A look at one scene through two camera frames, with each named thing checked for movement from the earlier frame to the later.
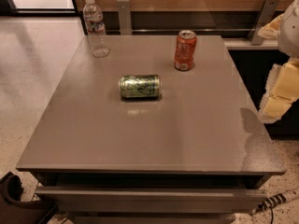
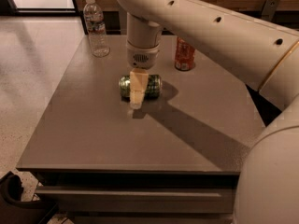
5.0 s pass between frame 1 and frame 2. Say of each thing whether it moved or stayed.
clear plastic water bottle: stayed
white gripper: moved
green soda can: stayed
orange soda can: stayed
